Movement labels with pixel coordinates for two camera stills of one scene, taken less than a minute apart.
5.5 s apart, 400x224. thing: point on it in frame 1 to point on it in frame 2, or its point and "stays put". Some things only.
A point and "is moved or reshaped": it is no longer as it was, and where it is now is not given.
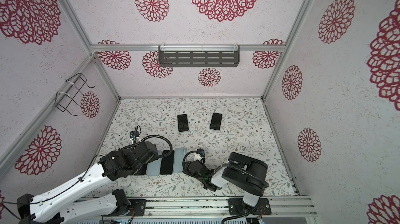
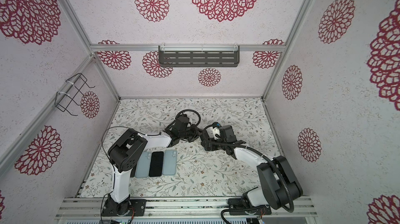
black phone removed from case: x=142 y=170 is moved or reshaped
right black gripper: x=187 y=170 to x=210 y=141
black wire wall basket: x=62 y=100 stays put
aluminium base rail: x=216 y=208 stays put
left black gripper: x=155 y=158 to x=197 y=134
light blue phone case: x=153 y=168 is moved or reshaped
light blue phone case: x=178 y=155 to x=170 y=162
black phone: x=166 y=166 to x=156 y=164
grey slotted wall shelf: x=199 y=56 stays put
